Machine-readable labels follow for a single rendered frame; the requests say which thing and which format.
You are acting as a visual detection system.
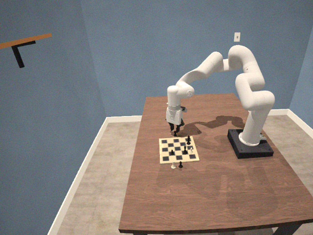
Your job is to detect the white queen chess piece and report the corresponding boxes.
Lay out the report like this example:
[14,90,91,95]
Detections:
[171,160,176,169]

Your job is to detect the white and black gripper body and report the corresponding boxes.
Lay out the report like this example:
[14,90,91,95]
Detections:
[166,107,183,125]

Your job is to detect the cream chessboard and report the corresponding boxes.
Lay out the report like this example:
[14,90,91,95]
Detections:
[159,136,200,164]

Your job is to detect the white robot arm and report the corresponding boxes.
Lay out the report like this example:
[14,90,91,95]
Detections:
[167,45,275,146]

